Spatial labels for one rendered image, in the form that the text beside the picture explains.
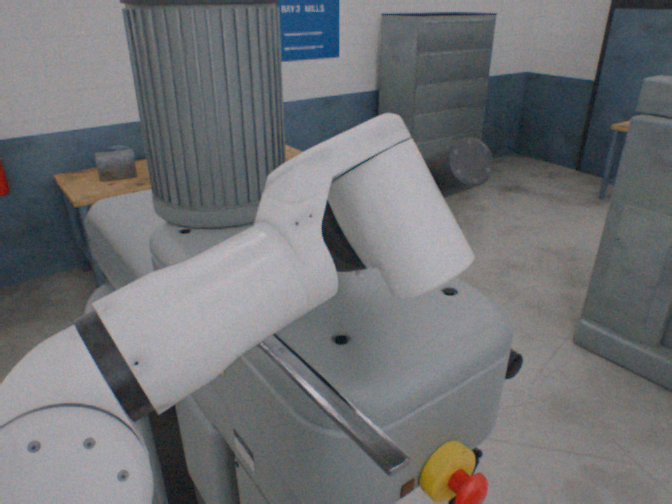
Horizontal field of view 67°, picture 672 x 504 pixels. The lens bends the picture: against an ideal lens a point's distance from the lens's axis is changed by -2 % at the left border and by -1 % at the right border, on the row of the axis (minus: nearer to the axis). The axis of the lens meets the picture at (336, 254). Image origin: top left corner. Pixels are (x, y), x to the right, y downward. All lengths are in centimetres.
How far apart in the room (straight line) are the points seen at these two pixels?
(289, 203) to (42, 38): 443
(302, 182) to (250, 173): 40
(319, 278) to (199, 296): 7
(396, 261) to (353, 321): 17
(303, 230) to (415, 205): 8
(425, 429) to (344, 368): 10
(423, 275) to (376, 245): 4
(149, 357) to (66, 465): 6
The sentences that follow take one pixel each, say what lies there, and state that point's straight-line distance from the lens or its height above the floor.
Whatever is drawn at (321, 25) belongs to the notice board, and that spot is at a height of 190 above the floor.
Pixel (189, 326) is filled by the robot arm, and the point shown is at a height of 202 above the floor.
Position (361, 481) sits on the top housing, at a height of 180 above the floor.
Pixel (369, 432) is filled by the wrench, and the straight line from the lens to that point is 39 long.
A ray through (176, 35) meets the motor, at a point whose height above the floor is 213.
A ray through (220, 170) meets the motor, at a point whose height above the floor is 197.
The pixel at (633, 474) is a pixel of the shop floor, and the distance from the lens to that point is 321.
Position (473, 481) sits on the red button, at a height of 178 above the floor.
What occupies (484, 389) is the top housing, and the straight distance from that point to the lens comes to 54.
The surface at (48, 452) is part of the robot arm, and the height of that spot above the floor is 201.
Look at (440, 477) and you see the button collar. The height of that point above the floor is 178.
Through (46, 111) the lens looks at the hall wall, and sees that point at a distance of 475.
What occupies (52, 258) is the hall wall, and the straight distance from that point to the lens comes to 507.
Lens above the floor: 218
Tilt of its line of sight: 27 degrees down
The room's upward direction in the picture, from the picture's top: straight up
